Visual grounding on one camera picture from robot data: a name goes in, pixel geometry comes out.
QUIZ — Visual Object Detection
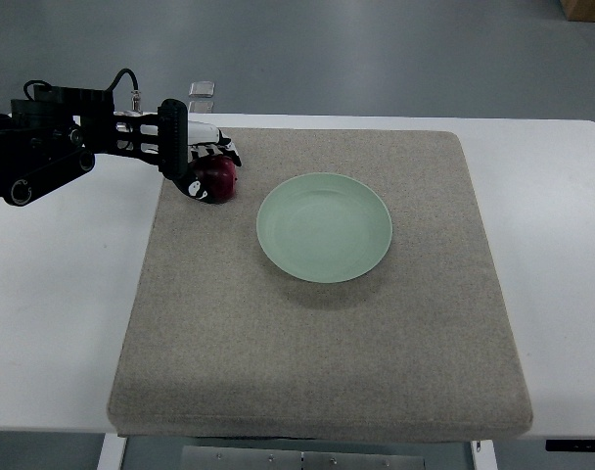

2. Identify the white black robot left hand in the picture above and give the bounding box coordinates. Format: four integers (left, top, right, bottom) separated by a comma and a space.
175, 121, 242, 201

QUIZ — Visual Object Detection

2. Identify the dark red apple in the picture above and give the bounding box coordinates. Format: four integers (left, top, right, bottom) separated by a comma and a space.
189, 155, 237, 204

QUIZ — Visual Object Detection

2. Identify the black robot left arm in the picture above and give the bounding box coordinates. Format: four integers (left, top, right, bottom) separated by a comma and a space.
0, 69, 188, 207

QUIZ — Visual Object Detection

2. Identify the light green plate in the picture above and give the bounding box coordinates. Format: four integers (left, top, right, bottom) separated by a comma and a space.
256, 172, 393, 284

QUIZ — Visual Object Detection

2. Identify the lower clear floor marker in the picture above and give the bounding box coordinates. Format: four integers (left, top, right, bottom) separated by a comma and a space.
188, 100, 214, 114

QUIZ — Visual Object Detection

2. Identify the clear floor marker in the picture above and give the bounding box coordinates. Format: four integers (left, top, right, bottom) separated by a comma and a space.
188, 100, 214, 114
189, 80, 215, 98

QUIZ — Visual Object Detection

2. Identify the upper clear floor marker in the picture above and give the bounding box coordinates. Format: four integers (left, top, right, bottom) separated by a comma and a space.
189, 80, 215, 98

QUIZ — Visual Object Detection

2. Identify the beige fabric cushion mat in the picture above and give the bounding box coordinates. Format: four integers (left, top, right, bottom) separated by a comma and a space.
108, 128, 533, 443

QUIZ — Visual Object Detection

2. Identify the brown cardboard box corner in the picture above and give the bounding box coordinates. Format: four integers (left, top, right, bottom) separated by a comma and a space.
560, 0, 595, 23

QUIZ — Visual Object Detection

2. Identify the black table control panel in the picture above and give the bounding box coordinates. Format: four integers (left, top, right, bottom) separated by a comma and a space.
545, 440, 595, 453

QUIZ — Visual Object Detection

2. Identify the metal base plate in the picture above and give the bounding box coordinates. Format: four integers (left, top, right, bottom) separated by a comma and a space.
180, 446, 426, 470

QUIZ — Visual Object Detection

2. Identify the white table leg frame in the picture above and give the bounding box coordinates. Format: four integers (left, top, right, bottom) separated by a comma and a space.
96, 434, 127, 470

